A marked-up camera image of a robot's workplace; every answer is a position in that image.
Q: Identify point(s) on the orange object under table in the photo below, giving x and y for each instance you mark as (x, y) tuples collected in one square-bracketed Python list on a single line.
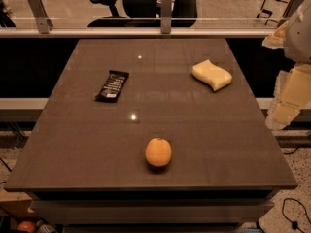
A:
[(28, 226)]

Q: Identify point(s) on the orange fruit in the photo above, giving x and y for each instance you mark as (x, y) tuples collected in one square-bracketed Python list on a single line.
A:
[(158, 152)]

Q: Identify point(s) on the left metal railing bracket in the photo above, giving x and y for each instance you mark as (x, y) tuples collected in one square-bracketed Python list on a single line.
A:
[(44, 24)]

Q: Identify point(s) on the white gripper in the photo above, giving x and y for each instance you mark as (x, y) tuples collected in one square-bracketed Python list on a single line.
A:
[(298, 38)]

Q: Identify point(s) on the middle metal railing bracket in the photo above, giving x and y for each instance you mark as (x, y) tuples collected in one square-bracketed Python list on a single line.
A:
[(165, 16)]

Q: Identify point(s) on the black rxbar chocolate wrapper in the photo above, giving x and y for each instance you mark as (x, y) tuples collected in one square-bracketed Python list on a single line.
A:
[(111, 89)]

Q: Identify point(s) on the wooden frame in background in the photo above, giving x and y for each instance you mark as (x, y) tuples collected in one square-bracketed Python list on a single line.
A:
[(273, 11)]

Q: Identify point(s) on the black office chair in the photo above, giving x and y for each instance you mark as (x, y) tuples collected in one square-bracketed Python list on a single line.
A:
[(146, 13)]

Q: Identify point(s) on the yellow wavy sponge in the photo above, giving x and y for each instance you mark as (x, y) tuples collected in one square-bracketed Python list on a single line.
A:
[(211, 74)]

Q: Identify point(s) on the right metal railing bracket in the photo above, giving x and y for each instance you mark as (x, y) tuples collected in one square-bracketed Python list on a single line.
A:
[(291, 8)]

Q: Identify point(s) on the metal railing bracket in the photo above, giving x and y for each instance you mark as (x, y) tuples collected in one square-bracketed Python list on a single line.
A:
[(291, 8), (44, 24), (165, 16)]

